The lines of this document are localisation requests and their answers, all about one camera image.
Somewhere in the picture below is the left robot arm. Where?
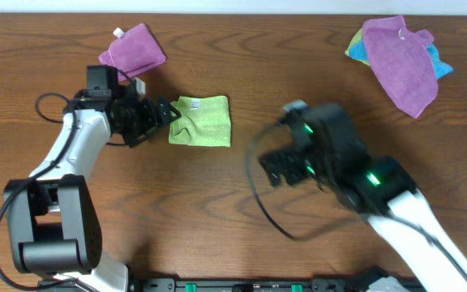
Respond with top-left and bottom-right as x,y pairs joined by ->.
0,97 -> 182,291

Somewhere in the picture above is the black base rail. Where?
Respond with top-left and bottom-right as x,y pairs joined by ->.
36,265 -> 425,292

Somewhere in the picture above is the green cloth under pile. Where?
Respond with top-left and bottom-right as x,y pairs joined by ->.
345,28 -> 370,66

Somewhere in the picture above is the purple cloth in pile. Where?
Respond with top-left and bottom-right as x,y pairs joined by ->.
362,15 -> 439,118

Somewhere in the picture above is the light green cloth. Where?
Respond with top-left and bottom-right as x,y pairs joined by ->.
169,96 -> 232,147

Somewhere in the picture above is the folded purple cloth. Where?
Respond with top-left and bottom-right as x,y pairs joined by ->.
98,24 -> 167,78

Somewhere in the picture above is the blue cloth in pile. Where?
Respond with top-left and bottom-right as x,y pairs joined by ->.
348,39 -> 454,80

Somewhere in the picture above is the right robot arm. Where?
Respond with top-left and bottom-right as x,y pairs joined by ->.
259,142 -> 467,291

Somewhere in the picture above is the right black cable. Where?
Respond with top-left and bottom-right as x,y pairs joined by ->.
244,121 -> 467,292

